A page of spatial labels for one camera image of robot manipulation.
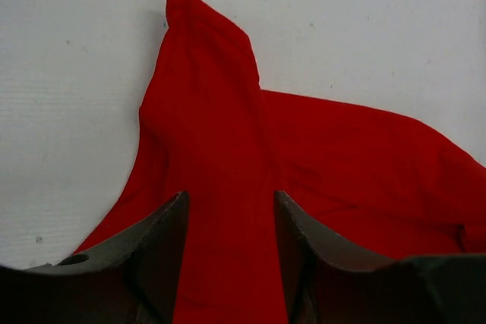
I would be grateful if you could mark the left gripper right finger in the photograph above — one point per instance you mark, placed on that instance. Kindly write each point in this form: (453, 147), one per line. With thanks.
(326, 278)

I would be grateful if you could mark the red t shirt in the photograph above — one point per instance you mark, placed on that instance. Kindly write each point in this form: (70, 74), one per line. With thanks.
(384, 181)

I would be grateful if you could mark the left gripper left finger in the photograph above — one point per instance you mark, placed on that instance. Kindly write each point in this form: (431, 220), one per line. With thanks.
(131, 277)

